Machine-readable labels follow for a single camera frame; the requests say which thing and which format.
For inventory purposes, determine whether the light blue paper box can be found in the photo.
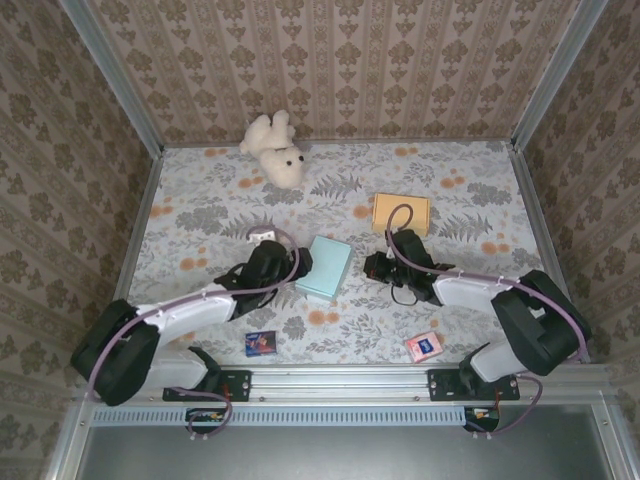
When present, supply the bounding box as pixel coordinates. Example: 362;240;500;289
294;234;355;304

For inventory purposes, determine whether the orange paper box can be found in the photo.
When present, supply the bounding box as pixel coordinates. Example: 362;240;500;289
371;193;432;237

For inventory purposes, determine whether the dark blue card pack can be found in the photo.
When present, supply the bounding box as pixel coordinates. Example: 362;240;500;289
244;329;279;358

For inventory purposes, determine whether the pink tissue pack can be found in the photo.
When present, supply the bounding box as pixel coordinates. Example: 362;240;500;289
403;332;445;365

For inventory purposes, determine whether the white plush bear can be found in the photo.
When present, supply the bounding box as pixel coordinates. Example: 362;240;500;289
238;109;307;190

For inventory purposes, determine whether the floral tablecloth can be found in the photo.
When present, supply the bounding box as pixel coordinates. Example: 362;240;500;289
109;141;574;366

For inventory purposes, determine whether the grey metal sheet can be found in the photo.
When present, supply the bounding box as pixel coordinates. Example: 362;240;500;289
74;405;619;480

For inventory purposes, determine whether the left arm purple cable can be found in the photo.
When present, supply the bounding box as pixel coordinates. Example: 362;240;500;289
85;227;301;444

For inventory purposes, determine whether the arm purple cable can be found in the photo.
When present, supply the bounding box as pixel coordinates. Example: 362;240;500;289
386;203;589;441
85;227;301;444

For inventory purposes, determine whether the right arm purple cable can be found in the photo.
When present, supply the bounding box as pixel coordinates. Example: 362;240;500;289
386;203;589;441

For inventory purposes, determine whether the aluminium frame cross rail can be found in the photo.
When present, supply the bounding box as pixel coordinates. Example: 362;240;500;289
74;364;614;401

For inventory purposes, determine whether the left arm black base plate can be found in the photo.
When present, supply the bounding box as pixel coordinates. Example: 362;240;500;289
162;369;253;403

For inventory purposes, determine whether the aluminium table side rail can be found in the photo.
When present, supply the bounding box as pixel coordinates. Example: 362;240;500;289
509;143;592;364
94;148;165;366

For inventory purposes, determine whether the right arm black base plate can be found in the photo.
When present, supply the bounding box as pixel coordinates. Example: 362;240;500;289
427;368;521;403

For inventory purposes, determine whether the grey slotted cable duct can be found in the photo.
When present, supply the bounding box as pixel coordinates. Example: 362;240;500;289
92;405;469;427

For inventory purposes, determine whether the black cable connector block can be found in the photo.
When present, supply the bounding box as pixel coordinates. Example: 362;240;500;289
463;406;502;432
185;407;226;435

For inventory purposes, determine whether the aluminium frame post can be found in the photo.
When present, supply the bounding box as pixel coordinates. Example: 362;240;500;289
512;0;609;151
59;0;165;156

